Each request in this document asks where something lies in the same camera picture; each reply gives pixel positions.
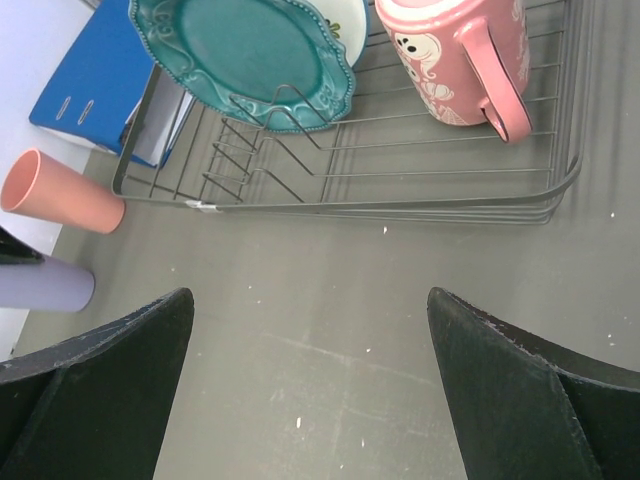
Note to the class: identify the pink patterned mug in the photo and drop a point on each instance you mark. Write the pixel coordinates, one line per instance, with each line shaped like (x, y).
(469, 60)

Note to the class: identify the white plate with red fruit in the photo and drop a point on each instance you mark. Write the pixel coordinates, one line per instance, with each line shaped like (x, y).
(348, 21)

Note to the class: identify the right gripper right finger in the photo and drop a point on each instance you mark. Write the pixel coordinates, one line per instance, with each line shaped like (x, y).
(523, 407)

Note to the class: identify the blue binder lying flat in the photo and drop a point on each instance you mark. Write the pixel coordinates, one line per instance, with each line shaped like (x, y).
(93, 95)

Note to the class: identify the pink plastic cup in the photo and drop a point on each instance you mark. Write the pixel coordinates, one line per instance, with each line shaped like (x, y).
(41, 187)

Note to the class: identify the lilac plastic cup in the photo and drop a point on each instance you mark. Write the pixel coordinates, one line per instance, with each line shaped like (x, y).
(53, 285)

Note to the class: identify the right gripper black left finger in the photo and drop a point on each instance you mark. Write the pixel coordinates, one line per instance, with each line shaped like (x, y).
(96, 406)

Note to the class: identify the teal scalloped plate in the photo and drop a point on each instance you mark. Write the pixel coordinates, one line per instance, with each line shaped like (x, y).
(271, 64)

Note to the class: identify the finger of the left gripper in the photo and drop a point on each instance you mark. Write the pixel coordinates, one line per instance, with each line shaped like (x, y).
(15, 252)

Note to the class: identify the black wire dish rack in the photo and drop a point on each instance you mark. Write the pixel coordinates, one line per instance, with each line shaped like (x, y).
(389, 159)

